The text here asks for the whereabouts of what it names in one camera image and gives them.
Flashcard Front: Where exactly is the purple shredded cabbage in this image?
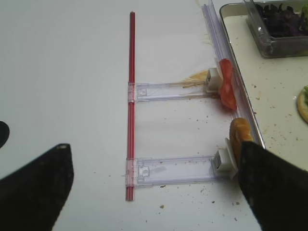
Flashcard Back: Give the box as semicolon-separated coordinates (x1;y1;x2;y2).
255;4;308;38

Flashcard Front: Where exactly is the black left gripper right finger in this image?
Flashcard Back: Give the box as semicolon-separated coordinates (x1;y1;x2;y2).
238;141;308;231

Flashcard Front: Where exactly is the clear long divider rail left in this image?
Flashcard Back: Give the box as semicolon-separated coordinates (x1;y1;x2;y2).
202;0;257;138

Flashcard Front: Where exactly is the white pusher block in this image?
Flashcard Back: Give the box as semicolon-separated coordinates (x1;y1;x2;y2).
211;138;239;180
205;68;223;92

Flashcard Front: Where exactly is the red plastic rail left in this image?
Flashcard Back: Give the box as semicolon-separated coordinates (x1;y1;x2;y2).
126;12;136;201

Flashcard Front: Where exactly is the clear plastic salad container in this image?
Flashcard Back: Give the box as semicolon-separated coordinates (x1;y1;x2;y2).
244;0;308;58

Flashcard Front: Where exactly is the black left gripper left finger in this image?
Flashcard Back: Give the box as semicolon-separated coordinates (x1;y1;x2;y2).
0;143;74;231

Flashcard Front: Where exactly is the green lettuce in container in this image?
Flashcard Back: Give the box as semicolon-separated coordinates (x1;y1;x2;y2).
301;4;308;19

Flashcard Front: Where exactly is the green lettuce on bun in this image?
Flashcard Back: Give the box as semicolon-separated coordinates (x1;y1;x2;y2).
302;86;308;105

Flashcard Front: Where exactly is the clear pusher track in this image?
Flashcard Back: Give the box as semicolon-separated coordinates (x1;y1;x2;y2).
128;81;219;103
126;156;228;188

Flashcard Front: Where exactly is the white pusher block lower left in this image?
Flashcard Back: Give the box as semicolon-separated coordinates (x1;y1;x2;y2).
211;138;239;180

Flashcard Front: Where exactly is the metal baking tray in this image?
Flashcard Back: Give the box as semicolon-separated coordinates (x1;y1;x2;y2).
219;3;308;170

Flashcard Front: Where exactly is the clear pusher track upper left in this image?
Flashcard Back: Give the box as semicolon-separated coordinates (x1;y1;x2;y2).
128;81;219;103

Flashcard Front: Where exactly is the clear pusher track lower left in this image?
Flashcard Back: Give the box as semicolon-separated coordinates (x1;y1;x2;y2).
126;156;228;188

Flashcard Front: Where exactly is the red tomato slice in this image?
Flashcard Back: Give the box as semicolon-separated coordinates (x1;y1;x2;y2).
219;59;237;110

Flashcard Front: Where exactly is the burger bun top half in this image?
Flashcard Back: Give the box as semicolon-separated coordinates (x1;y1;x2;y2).
229;118;254;167

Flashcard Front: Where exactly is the white pusher block upper left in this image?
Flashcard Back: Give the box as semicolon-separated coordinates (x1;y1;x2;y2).
205;68;223;92

